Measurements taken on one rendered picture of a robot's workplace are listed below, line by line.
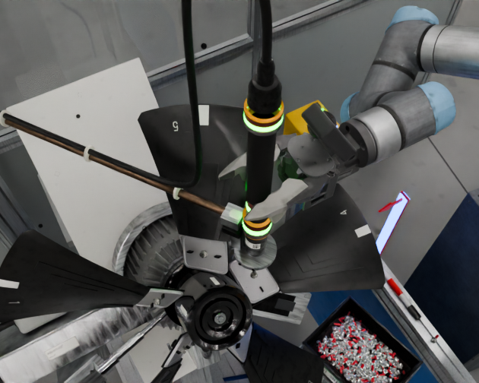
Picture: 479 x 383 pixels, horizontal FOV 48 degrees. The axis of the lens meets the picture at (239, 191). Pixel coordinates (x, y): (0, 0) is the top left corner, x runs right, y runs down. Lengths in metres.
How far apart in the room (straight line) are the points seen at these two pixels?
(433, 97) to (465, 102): 2.18
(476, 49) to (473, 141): 2.01
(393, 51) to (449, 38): 0.09
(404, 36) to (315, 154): 0.28
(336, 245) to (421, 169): 1.66
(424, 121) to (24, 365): 0.80
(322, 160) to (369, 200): 1.79
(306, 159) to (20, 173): 1.05
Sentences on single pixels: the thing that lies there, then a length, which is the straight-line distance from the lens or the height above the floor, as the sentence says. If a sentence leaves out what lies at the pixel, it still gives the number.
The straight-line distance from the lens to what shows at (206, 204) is 0.83.
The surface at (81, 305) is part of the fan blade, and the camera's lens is 0.96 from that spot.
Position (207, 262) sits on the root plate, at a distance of 0.96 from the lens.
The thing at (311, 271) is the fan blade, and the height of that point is 1.18.
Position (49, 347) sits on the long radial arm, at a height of 1.13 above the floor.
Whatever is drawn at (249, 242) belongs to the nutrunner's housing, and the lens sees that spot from 0.84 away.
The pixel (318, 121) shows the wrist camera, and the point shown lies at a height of 1.59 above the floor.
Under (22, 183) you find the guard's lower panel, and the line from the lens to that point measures 1.67.
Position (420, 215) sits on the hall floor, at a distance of 2.55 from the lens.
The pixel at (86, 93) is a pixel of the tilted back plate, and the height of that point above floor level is 1.34.
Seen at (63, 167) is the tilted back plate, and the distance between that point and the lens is 1.09.
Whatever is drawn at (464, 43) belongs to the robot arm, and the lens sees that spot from 0.88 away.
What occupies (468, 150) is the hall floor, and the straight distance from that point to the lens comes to 2.83.
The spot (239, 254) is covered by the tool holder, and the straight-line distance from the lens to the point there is 0.89.
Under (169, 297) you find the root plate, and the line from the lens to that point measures 0.95.
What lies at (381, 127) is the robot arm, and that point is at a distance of 0.78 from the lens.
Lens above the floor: 2.11
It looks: 58 degrees down
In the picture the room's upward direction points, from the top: straight up
